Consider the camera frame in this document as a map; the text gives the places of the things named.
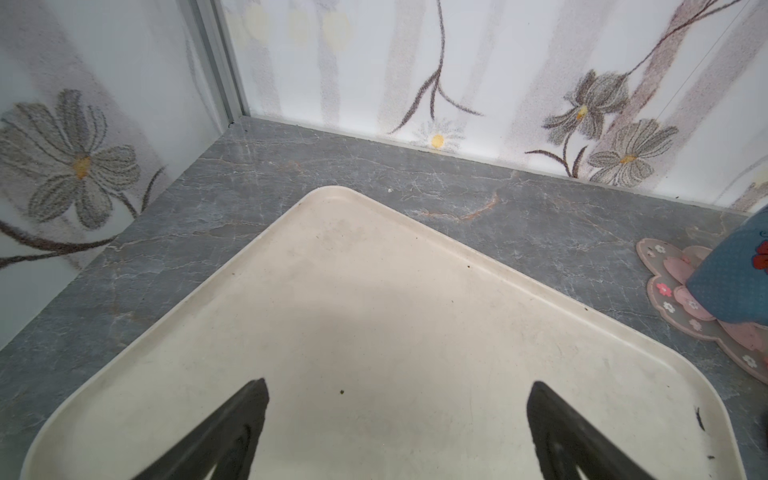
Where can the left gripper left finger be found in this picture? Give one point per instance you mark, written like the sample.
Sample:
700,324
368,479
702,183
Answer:
222,446

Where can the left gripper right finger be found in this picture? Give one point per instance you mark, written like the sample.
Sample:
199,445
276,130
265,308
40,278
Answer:
567,446

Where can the beige plastic tray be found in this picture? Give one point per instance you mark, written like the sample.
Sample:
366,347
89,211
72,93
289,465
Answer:
389,351

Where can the pink cherry blossom coaster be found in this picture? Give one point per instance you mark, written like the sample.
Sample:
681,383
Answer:
671,267

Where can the blue mug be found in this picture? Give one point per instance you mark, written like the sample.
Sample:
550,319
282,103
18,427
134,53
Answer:
731,282

